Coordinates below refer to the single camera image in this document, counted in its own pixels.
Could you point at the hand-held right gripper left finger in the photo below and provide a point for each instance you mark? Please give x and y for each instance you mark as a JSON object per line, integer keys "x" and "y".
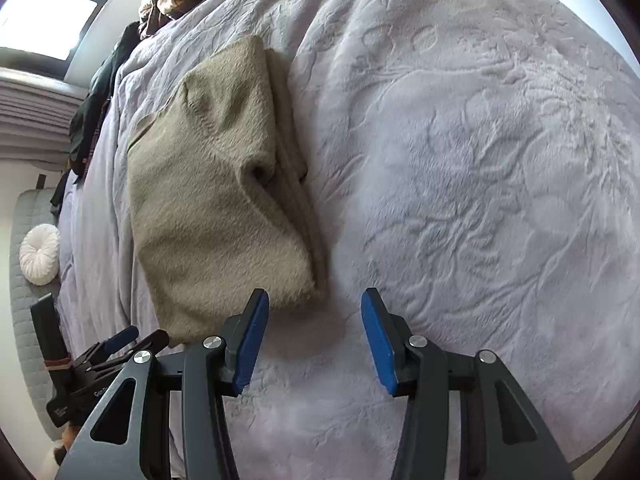
{"x": 252, "y": 340}

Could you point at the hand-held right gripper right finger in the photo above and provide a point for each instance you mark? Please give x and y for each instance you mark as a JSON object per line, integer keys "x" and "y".
{"x": 377, "y": 340}

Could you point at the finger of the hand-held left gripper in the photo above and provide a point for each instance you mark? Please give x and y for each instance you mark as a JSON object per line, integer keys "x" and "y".
{"x": 120, "y": 337}
{"x": 150, "y": 342}

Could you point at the beige towel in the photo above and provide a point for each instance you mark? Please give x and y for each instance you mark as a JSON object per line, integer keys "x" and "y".
{"x": 210, "y": 210}

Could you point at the dark clothes pile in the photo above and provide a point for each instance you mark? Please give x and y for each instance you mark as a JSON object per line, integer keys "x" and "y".
{"x": 92, "y": 110}

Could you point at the grey quilted mat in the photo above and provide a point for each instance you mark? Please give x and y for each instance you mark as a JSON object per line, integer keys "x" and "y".
{"x": 27, "y": 320}

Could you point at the white round cushion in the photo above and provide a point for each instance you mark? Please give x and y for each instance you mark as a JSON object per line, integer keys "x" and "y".
{"x": 39, "y": 255}

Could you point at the lavender embossed blanket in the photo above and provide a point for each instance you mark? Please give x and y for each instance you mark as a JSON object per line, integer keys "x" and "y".
{"x": 475, "y": 185}

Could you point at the pleated grey curtain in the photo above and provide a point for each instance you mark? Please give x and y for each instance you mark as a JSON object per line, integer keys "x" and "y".
{"x": 35, "y": 120}

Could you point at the bright window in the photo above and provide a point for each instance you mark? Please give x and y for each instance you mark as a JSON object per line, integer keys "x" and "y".
{"x": 45, "y": 20}

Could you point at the brown crumpled cloth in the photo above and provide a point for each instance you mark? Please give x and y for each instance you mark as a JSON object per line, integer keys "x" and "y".
{"x": 172, "y": 2}

